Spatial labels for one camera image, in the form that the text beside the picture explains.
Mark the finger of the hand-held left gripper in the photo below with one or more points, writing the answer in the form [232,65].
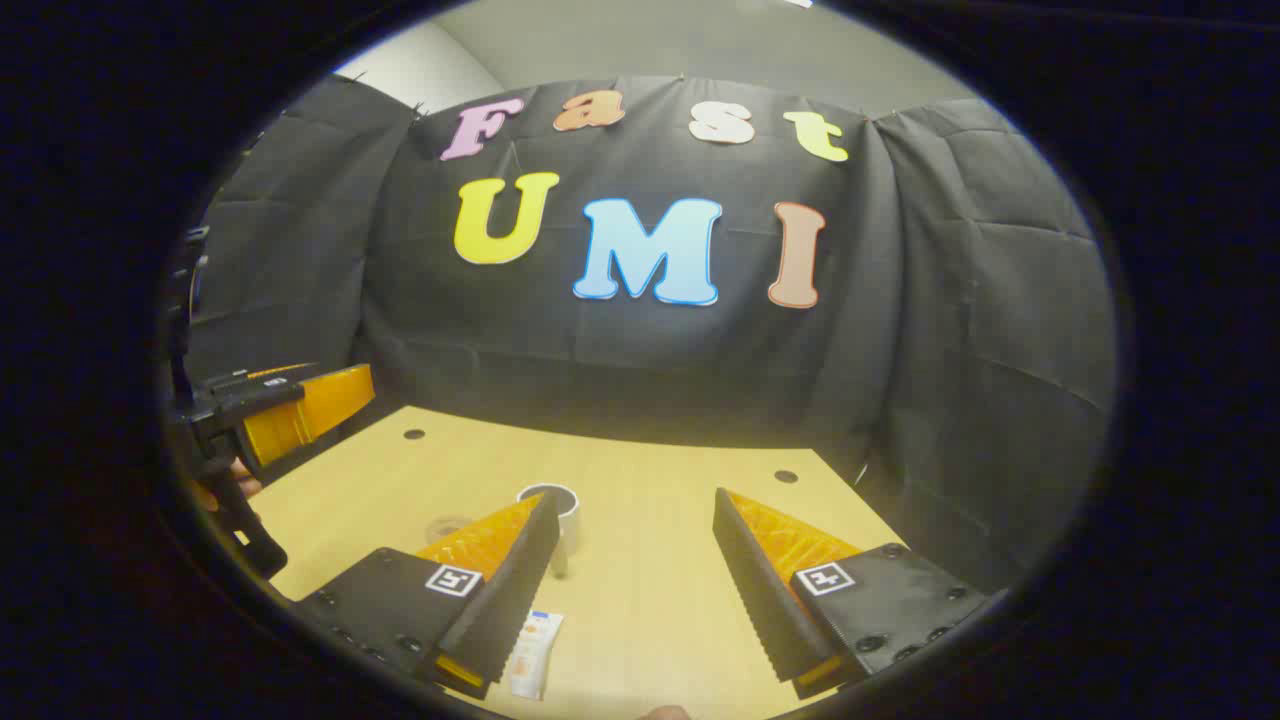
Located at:
[250,380]
[310,410]

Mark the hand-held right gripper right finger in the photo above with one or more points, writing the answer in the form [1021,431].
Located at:
[760,600]

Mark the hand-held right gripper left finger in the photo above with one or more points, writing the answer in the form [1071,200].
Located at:
[520,590]

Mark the white toothpaste tube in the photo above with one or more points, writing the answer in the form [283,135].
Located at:
[535,660]

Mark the white cup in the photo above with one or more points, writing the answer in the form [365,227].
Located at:
[568,515]

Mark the wooden desktop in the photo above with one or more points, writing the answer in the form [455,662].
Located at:
[650,560]

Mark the black backdrop cloth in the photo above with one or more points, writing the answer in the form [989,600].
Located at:
[600,360]

